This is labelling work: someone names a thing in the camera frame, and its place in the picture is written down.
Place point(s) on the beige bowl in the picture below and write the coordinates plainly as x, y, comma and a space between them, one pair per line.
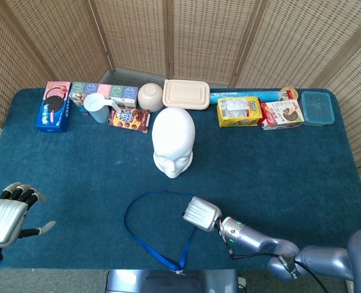
149, 96

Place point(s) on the brown chocolate biscuit box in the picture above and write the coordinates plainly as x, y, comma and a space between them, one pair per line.
131, 120

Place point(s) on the pale blue plastic mug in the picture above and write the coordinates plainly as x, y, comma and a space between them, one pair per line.
96, 110

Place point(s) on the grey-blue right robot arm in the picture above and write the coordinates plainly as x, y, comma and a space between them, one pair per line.
259, 241

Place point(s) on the teal table cloth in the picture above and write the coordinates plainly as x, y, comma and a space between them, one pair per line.
76, 171

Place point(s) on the yellow Lipo biscuit bag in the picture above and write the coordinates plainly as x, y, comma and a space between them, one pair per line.
238, 113

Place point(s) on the white foam mannequin head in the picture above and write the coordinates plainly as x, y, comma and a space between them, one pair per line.
173, 137

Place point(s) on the pastel multicolour carton pack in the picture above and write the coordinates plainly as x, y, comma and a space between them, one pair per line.
116, 91

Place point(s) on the beige lidded lunch box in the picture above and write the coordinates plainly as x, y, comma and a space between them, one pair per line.
184, 94

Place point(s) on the cyan plastic roll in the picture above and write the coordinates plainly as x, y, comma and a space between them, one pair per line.
268, 95

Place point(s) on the blue Oreo cookie box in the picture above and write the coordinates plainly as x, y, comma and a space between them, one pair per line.
53, 116

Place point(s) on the small round snack cup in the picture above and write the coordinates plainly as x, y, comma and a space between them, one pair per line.
288, 92

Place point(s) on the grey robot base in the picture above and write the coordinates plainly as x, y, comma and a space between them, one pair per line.
137, 282

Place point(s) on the wicker folding screen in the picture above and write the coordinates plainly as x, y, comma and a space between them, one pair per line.
198, 36

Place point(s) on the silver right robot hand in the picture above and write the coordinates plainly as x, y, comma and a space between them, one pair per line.
201, 213

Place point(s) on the red white cookie box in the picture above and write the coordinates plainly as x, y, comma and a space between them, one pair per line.
282, 117

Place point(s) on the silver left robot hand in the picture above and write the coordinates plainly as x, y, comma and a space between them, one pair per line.
3, 219

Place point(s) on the blue transparent food container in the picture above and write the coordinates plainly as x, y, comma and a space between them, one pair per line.
317, 107

